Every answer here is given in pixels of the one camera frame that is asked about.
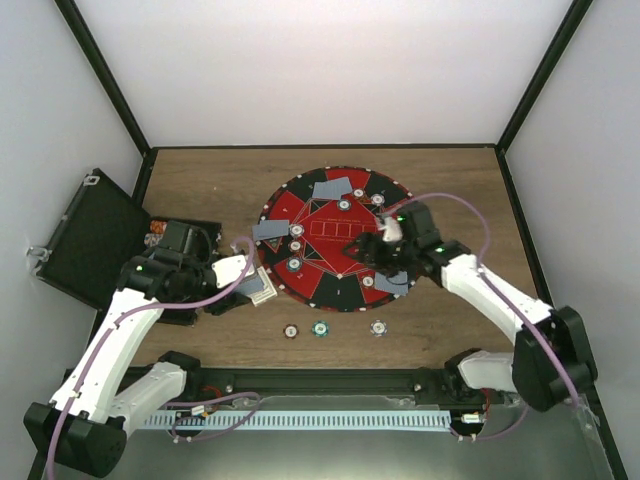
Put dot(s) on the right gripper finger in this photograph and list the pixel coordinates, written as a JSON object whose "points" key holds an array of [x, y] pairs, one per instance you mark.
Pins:
{"points": [[361, 249], [395, 275]]}

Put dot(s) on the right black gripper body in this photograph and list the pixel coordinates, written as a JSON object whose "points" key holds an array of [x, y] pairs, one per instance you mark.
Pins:
{"points": [[409, 249]]}

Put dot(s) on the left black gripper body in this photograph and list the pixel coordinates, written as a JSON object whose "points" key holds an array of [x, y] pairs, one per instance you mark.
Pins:
{"points": [[192, 280]]}

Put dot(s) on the blue card seat ten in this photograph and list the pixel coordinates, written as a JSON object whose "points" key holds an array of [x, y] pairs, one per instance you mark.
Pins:
{"points": [[398, 284]]}

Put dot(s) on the teal chip seat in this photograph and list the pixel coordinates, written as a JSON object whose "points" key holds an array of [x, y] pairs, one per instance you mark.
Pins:
{"points": [[343, 205]]}

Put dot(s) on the blue white chip seat seven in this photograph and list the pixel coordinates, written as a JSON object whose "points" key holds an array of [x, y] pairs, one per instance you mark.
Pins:
{"points": [[377, 199]]}

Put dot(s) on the blue orange chip stack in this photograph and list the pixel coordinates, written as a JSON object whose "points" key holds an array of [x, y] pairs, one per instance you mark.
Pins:
{"points": [[378, 328]]}

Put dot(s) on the brown 100 chip stack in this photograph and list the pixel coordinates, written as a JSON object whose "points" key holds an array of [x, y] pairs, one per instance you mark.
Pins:
{"points": [[290, 331]]}

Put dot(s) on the blue playing card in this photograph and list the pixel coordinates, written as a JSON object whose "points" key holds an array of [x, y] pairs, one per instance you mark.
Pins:
{"points": [[268, 229], [342, 184]]}

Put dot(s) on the blue white chip seat three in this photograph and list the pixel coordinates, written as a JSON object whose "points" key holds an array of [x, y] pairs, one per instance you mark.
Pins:
{"points": [[296, 230]]}

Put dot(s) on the teal chip seat two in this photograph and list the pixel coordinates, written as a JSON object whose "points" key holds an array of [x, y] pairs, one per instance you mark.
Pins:
{"points": [[294, 264]]}

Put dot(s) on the teal chip stack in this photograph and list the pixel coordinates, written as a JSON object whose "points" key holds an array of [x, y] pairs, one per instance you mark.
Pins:
{"points": [[320, 329]]}

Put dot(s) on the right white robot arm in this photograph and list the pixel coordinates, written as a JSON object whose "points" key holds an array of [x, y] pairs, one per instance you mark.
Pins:
{"points": [[551, 360]]}

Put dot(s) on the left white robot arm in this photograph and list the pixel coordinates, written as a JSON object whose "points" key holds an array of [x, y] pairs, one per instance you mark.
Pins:
{"points": [[86, 423]]}

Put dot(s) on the chips in case top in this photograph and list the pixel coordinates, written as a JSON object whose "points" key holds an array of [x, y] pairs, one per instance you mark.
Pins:
{"points": [[155, 234]]}

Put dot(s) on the round red black poker mat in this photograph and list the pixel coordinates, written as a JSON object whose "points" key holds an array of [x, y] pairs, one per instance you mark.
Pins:
{"points": [[328, 280]]}

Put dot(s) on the triangular all in marker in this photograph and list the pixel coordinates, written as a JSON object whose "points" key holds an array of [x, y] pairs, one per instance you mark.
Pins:
{"points": [[274, 244]]}

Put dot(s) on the black poker chip case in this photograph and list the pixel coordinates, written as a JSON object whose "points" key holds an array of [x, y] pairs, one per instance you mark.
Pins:
{"points": [[100, 231]]}

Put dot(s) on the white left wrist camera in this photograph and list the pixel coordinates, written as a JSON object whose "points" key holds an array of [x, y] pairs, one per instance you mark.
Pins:
{"points": [[227, 270]]}

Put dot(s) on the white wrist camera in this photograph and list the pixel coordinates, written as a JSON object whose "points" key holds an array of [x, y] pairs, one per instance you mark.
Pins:
{"points": [[389, 229], [227, 270]]}

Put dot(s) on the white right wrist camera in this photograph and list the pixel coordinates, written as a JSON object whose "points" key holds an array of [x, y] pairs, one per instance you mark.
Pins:
{"points": [[389, 229]]}

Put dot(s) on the black front mounting rail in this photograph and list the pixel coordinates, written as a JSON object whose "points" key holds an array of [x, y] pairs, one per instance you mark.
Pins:
{"points": [[442, 387]]}

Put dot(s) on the perforated light blue rail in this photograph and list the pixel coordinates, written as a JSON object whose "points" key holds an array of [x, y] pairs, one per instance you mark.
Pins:
{"points": [[399, 420]]}

